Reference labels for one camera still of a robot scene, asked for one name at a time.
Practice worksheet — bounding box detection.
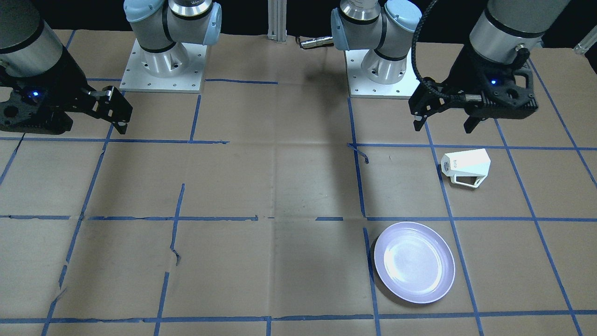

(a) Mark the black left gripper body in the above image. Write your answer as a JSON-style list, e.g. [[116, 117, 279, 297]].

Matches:
[[409, 44, 539, 119]]

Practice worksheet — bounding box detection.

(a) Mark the aluminium frame post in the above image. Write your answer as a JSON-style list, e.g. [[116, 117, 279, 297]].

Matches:
[[267, 0, 287, 44]]

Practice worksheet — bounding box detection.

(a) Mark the white angular cup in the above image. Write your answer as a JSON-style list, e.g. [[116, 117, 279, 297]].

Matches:
[[440, 148, 491, 189]]

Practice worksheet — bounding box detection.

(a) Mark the lilac plate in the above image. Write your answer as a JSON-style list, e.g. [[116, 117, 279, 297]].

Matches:
[[373, 222, 456, 304]]

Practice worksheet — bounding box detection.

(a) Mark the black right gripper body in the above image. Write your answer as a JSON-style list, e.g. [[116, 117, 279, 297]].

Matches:
[[1, 47, 119, 135]]

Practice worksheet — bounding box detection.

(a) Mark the metal cable connector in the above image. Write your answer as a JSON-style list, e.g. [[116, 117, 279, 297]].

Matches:
[[296, 36, 334, 50]]

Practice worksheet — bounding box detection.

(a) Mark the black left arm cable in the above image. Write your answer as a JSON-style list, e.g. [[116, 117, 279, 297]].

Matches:
[[411, 0, 467, 101]]

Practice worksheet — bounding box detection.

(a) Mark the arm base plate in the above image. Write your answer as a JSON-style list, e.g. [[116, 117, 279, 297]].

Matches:
[[345, 49, 419, 99], [119, 41, 208, 94]]

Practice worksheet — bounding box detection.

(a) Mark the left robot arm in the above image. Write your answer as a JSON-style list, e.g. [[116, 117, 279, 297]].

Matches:
[[331, 0, 569, 133]]

